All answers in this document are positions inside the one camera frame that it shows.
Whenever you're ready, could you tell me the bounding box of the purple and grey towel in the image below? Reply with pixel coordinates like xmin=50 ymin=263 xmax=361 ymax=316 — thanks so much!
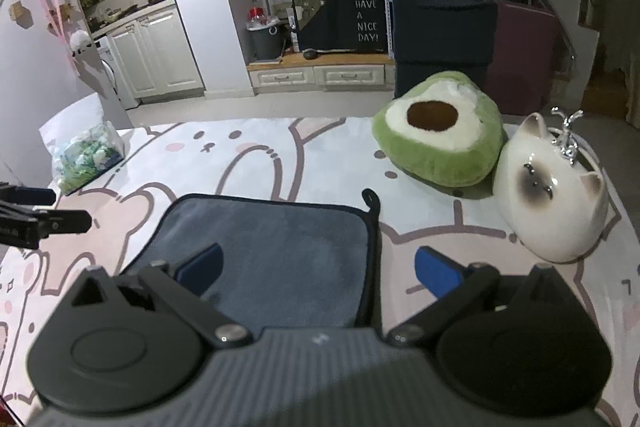
xmin=124 ymin=188 xmax=381 ymax=335

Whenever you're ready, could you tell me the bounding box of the clear bag of candies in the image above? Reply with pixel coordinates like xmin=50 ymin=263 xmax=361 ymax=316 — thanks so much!
xmin=39 ymin=93 xmax=125 ymax=195

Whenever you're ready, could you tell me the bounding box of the white ceramic cat figurine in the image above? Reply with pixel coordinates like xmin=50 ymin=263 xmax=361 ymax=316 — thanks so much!
xmin=492 ymin=113 xmax=608 ymax=263

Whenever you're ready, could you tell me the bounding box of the white washing machine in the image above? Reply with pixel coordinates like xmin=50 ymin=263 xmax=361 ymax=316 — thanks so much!
xmin=94 ymin=36 xmax=139 ymax=110

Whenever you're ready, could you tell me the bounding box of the white kitchen cabinet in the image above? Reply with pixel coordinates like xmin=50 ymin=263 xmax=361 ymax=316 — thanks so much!
xmin=105 ymin=4 xmax=204 ymax=100

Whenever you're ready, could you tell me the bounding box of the silver antler ornament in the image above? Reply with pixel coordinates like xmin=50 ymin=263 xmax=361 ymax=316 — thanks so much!
xmin=550 ymin=106 xmax=584 ymax=165

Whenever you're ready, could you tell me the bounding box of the green avocado plush pillow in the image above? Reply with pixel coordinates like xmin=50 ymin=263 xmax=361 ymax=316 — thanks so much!
xmin=372 ymin=70 xmax=506 ymax=188

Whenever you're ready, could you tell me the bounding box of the maroon cushion panel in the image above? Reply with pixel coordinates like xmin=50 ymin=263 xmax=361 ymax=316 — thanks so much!
xmin=484 ymin=1 xmax=558 ymax=116

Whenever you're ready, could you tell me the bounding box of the dark grey trash bin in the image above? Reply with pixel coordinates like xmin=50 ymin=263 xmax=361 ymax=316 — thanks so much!
xmin=246 ymin=22 xmax=284 ymax=61

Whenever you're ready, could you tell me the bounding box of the white drawer bench wood top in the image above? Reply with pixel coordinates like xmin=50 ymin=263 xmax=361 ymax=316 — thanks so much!
xmin=246 ymin=53 xmax=396 ymax=94

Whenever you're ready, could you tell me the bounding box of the dark navy chair back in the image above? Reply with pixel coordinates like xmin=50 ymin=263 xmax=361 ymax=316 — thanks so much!
xmin=392 ymin=0 xmax=498 ymax=98

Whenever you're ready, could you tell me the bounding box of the black have a nice day curtain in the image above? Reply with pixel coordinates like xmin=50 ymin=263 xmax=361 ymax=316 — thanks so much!
xmin=293 ymin=0 xmax=387 ymax=54

